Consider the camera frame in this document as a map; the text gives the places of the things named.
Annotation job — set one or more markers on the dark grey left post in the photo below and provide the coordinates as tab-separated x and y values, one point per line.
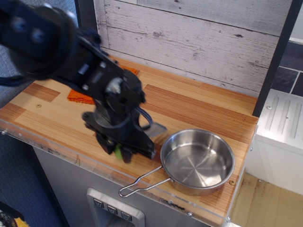
86	15

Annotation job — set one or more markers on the white ribbed appliance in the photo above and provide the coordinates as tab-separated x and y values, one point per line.
276	153

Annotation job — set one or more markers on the yellow object bottom corner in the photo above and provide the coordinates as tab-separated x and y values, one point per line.
16	222

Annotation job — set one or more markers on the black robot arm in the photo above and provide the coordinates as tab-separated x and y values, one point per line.
44	43

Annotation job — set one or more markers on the orange folded cloth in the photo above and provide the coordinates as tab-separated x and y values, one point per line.
78	97

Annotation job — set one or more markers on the silver dispenser button panel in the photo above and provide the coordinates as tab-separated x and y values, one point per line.
110	212

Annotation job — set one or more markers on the dark grey post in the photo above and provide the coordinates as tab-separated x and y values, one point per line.
278	54
86	15

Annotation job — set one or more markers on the dark grey right post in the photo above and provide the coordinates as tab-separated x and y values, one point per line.
278	54

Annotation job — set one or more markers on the stainless steel pan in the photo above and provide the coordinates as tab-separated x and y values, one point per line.
196	162

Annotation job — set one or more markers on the green handled grey spatula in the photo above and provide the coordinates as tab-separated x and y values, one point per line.
152	131

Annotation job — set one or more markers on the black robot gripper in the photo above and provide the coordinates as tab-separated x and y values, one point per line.
128	133

